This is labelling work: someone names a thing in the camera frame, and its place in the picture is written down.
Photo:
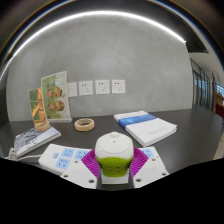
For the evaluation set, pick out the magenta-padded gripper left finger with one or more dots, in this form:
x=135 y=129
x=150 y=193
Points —
x=87 y=166

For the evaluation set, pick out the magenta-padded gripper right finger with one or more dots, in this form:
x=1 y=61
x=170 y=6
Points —
x=141 y=165

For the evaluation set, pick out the white and green charger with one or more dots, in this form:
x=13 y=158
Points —
x=113 y=146

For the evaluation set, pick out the white booklet with blue band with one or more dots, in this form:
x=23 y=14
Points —
x=150 y=130

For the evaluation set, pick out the beige tape roll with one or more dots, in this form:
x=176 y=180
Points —
x=77 y=125

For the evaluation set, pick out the grey blue magazine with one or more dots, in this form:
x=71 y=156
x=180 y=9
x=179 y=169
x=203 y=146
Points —
x=33 y=138

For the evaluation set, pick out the orange card in wooden holder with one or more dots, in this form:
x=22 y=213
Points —
x=36 y=110

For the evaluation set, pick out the acrylic stand with green leaflet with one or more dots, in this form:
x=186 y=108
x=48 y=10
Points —
x=55 y=96

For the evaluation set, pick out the white ceiling light strip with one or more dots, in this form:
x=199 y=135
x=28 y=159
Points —
x=100 y=13

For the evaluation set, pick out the blank white wall plate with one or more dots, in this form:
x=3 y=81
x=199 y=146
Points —
x=72 y=89

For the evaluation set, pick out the dark framed glass wall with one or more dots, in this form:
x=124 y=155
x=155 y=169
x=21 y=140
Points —
x=196 y=86

